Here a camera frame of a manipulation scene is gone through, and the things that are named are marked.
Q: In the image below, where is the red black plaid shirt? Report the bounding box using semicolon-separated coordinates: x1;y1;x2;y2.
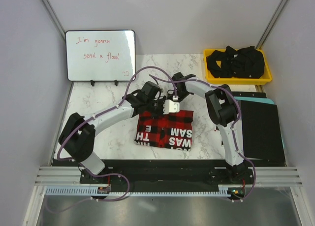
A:
134;110;193;151

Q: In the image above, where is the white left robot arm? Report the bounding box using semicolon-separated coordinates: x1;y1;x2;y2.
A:
57;81;165;183

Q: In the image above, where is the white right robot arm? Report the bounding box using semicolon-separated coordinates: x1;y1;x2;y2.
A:
172;72;245;184

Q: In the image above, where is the black folder stack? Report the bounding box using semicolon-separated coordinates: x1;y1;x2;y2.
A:
233;92;286;166

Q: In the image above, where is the yellow plastic bin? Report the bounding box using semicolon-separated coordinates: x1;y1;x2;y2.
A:
203;48;272;85

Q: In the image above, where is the black shirt in bin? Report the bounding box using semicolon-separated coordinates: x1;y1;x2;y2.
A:
206;46;265;79

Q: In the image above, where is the teal notebook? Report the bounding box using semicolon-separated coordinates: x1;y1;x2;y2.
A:
235;97;275;105

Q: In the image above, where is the white dry erase board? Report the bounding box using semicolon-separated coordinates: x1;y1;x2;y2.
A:
65;30;135;82

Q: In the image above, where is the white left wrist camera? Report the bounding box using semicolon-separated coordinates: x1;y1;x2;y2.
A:
163;96;180;115

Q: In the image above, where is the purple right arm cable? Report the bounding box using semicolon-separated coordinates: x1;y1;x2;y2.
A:
148;74;257;202

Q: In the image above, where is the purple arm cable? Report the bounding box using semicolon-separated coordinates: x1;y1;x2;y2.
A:
148;74;257;202
45;66;179;214

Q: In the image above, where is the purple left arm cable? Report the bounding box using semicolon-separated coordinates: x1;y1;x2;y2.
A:
45;66;179;214

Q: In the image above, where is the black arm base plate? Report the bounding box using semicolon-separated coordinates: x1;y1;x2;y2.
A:
80;160;253;193

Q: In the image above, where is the aluminium frame rail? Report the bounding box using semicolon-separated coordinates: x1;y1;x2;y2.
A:
35;166;302;187

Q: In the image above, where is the white slotted cable duct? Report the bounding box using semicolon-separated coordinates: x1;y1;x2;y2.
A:
45;185;158;196

